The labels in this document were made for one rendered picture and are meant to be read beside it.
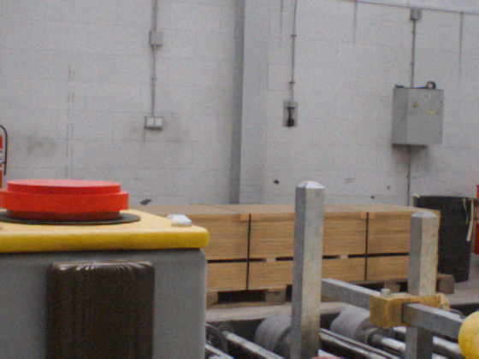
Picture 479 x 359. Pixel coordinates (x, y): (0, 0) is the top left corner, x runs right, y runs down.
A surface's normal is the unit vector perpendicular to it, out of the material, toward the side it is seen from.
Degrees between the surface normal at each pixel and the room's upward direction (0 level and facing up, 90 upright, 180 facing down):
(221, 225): 90
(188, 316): 90
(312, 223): 90
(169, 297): 90
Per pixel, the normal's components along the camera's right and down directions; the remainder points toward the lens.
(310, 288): 0.44, 0.06
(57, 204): 0.10, 0.06
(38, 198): -0.18, 0.04
